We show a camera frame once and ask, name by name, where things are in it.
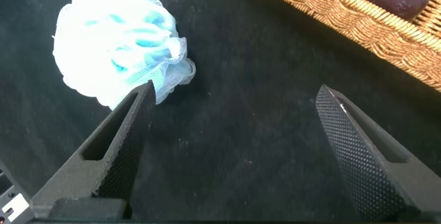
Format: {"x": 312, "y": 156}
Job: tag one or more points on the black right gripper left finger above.
{"x": 117, "y": 158}

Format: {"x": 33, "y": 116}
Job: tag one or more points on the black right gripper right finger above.
{"x": 372, "y": 169}

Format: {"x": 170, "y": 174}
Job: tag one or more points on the light blue bath loofah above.
{"x": 110, "y": 48}

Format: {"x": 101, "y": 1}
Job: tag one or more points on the wicker basket holding food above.
{"x": 379, "y": 34}

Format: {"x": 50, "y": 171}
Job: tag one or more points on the grey slotted metal bracket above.
{"x": 12, "y": 200}

